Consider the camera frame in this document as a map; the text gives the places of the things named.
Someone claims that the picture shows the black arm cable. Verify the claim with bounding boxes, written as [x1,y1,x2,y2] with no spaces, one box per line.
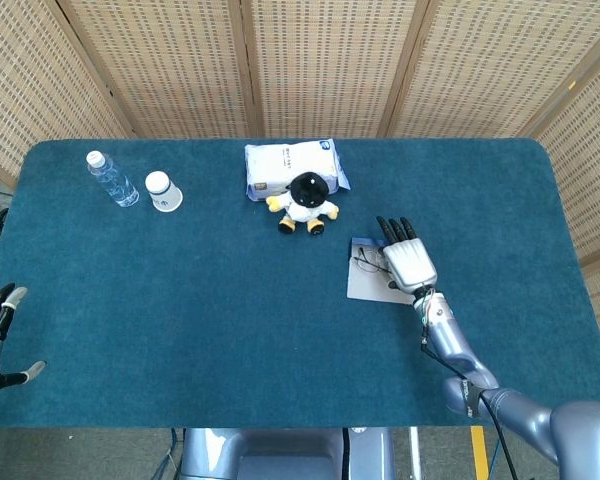
[419,294,521,480]

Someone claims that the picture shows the woven bamboo folding screen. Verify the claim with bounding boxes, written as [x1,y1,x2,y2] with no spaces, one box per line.
[0,0,600,271]

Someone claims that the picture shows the white table leg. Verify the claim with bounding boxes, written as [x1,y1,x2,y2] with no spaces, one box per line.
[408,427,422,480]

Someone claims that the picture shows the dark-framed eyeglasses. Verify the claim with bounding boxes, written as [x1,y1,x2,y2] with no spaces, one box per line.
[353,244,394,274]

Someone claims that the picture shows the black-headed plush doll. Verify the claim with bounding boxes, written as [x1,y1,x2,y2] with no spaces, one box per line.
[265,171,340,236]

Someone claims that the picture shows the grey-blue robot torso base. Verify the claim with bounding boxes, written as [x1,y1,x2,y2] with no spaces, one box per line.
[179,427,396,480]

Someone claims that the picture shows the upturned white paper cup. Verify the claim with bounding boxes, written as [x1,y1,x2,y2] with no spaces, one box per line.
[144,170,184,214]

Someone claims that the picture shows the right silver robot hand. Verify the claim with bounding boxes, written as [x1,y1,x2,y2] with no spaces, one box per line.
[375,215,440,294]

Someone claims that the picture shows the blue felt table mat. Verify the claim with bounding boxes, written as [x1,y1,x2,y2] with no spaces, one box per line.
[0,138,600,430]

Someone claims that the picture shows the blue floor cable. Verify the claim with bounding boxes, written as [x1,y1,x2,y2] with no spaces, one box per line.
[152,428,186,480]

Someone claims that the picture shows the clear plastic water bottle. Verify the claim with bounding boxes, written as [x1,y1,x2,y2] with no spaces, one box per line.
[85,150,140,209]

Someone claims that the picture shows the white blue tissue pack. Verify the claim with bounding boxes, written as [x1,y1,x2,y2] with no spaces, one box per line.
[243,138,352,203]

